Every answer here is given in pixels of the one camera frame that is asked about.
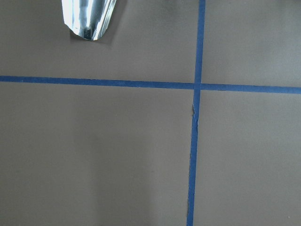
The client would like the metal scoop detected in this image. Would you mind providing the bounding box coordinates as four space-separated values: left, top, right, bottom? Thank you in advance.
62 0 116 41

